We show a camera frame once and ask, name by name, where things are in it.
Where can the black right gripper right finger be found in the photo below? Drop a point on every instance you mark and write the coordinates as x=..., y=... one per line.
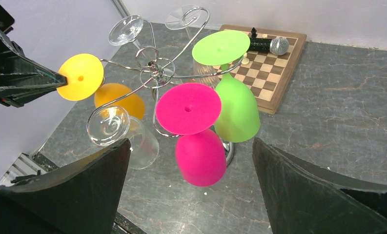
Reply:
x=303, y=198

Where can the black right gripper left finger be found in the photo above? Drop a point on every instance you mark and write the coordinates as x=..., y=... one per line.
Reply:
x=79, y=198

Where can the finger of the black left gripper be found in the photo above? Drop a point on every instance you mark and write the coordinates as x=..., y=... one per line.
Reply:
x=36, y=79

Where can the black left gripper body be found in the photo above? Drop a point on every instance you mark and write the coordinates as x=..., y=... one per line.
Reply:
x=10, y=52

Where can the orange plastic wine glass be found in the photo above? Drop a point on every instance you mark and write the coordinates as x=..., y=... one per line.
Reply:
x=85, y=75

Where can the pink plastic wine glass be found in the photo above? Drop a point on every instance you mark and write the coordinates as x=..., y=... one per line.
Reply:
x=189, y=110

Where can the green plastic wine glass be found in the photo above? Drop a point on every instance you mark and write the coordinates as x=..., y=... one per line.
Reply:
x=239, y=119

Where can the clear ribbed wine glass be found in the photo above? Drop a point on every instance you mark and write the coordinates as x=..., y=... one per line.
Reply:
x=183, y=18

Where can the wooden chess board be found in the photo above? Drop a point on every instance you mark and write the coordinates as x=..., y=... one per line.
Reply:
x=267, y=75

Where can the white chess piece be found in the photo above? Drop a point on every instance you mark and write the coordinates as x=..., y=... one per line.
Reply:
x=245, y=60

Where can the black microphone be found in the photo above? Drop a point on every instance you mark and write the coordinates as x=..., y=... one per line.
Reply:
x=277, y=46

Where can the black chess piece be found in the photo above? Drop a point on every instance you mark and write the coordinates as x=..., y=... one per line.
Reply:
x=253, y=32

